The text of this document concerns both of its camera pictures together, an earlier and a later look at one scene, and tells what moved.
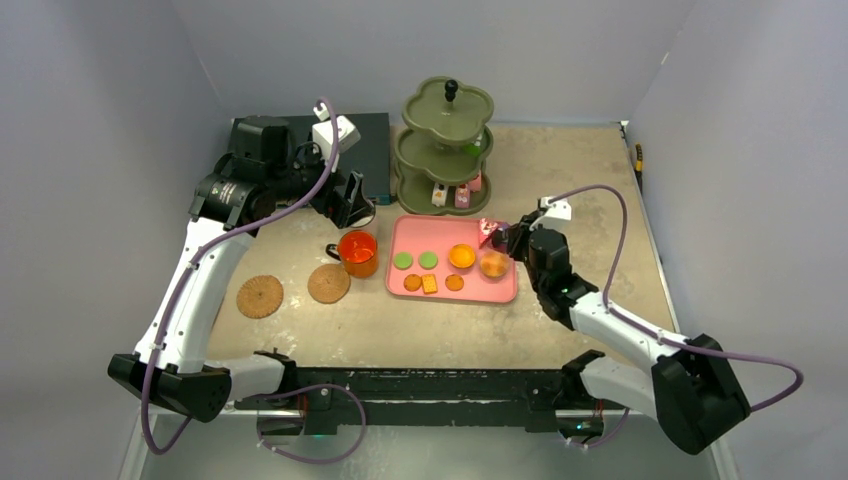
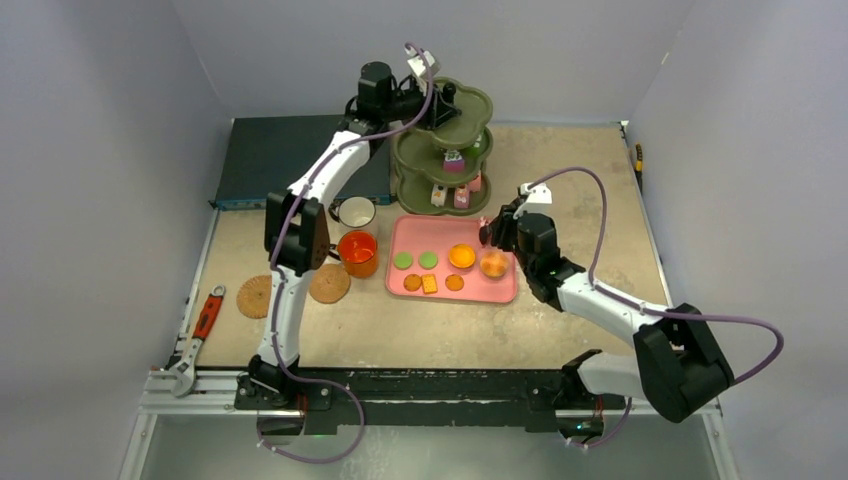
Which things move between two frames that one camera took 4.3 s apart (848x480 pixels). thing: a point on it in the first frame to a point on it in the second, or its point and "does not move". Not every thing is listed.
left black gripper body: [331, 203] to [428, 120]
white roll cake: [439, 194] does not move
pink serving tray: [440, 259] does not move
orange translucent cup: [358, 252] does not move
